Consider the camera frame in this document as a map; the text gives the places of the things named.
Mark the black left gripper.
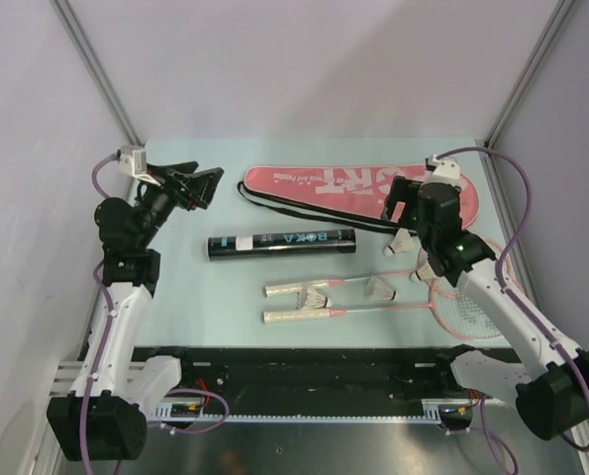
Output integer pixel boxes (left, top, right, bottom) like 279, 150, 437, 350
135, 161, 223, 247

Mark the white shuttlecock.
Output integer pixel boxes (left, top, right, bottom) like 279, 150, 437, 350
365, 276, 397, 302
297, 286, 333, 310
383, 229, 414, 256
410, 261, 439, 284

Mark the black shuttlecock tube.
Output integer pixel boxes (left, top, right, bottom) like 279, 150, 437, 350
207, 229, 356, 260

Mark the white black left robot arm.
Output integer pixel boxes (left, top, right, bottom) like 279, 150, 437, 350
47, 161, 224, 467

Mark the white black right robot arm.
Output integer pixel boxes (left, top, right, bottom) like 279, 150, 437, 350
381, 176, 589, 451

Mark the lower pink badminton racket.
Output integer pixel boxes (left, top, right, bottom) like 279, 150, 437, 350
262, 280, 502, 341

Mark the pink badminton racket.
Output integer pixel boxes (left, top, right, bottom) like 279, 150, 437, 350
264, 236, 509, 299
262, 280, 502, 341

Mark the upper pink badminton racket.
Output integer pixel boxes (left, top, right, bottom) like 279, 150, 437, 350
264, 236, 509, 299

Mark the pink racket bag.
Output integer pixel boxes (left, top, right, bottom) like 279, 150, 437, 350
237, 162, 481, 236

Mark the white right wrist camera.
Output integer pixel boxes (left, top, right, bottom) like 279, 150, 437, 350
425, 155, 461, 187

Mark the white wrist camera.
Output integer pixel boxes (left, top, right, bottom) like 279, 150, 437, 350
425, 155, 461, 187
118, 145, 147, 178

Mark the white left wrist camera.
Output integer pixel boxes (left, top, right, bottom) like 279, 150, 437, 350
118, 145, 147, 178

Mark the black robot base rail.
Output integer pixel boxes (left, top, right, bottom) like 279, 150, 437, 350
130, 345, 523, 422

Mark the left aluminium frame post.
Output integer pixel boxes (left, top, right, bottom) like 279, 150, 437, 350
49, 0, 143, 145

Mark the aluminium frame post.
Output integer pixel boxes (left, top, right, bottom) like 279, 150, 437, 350
483, 0, 580, 145
49, 0, 143, 145

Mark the right aluminium frame post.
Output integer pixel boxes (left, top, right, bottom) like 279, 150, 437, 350
483, 0, 580, 145

